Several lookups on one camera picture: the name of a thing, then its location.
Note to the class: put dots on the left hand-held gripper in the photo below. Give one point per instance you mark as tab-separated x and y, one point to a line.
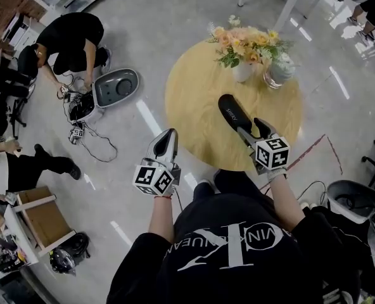
152	179

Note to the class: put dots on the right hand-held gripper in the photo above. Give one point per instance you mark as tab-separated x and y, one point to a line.
273	154

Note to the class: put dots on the person's left forearm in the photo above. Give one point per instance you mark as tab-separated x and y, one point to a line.
162	220

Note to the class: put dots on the person's right forearm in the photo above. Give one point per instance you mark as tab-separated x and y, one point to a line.
285	201

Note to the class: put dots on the open grey equipment case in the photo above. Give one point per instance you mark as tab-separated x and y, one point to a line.
355	201
111	89

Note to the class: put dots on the person's right hand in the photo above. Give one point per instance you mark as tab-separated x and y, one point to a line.
277	174

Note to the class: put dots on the round wooden table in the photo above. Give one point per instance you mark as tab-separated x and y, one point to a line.
203	112

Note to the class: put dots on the person's black trousers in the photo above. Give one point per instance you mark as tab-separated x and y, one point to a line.
232	185

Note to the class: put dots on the white vase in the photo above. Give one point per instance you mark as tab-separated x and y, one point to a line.
242	71

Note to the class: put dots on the clear plastic water bottle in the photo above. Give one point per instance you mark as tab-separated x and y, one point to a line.
279	71

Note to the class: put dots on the orange and yellow flower bouquet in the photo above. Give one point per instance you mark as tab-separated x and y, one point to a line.
247	46

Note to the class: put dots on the spare gripper on floor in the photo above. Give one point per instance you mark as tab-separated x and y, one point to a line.
76	135

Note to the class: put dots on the person's black printed shirt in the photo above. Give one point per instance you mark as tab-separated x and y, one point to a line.
225	258

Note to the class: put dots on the white drawer cabinet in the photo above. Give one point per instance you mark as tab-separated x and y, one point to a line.
21	32

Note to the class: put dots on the cluttered white desk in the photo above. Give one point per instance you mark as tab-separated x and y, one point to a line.
3	249

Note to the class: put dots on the white frame with cardboard panel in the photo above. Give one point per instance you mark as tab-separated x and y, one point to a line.
45	220

